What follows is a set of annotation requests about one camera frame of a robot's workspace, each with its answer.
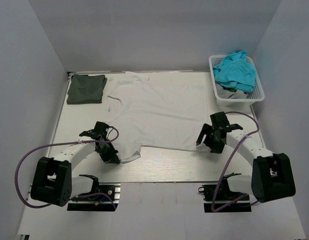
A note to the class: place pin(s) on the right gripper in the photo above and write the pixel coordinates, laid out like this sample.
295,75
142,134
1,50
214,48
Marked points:
216,148

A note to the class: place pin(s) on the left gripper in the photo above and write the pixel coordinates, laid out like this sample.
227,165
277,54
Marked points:
112,157

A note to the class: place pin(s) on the white t-shirt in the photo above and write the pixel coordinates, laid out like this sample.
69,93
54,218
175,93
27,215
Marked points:
158,115

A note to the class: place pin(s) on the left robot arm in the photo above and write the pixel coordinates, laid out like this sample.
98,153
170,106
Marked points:
53,182

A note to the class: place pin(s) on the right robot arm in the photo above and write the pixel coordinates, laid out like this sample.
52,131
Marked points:
272,176

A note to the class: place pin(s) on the grey garment in basket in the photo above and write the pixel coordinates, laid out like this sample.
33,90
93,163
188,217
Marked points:
230,93

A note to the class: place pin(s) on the green garment in basket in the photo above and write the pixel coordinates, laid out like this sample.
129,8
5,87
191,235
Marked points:
230,88

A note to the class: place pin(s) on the white plastic basket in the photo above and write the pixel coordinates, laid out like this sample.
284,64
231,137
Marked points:
256,96

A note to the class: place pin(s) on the turquoise t-shirt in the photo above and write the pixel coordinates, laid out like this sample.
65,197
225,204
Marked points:
235,72

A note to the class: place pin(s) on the folded dark green t-shirt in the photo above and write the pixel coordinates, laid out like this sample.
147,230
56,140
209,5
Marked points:
85,89

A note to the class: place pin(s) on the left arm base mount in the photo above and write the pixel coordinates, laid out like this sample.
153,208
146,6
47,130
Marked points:
104,195

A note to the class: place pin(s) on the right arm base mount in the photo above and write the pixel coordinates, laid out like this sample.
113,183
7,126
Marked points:
223,196

